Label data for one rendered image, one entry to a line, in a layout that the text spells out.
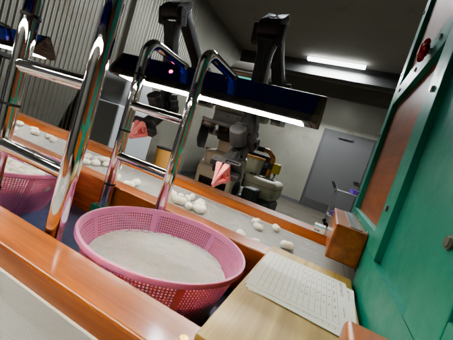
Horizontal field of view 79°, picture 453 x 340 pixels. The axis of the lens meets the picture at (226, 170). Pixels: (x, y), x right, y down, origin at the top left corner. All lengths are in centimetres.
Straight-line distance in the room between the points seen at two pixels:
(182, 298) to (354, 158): 746
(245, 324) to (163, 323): 8
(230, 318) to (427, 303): 17
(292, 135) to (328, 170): 137
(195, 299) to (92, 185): 46
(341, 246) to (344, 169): 715
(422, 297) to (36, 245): 39
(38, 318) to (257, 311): 21
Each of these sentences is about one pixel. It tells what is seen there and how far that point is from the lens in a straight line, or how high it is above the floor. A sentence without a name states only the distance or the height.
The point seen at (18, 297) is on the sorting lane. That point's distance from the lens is 35.
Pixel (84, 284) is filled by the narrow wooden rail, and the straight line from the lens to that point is 33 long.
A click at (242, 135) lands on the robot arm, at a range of 87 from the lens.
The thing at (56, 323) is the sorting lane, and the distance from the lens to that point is 32.
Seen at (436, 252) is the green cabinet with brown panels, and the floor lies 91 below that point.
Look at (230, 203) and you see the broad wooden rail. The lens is 94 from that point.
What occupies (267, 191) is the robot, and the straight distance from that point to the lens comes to 164.
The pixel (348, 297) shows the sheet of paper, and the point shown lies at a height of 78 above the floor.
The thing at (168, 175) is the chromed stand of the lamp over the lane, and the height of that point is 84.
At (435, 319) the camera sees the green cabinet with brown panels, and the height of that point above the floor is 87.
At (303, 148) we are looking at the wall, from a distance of 787.
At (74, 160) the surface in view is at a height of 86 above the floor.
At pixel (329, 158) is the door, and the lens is 773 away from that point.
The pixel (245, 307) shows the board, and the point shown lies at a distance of 33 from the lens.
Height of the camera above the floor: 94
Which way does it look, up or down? 5 degrees down
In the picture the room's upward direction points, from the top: 18 degrees clockwise
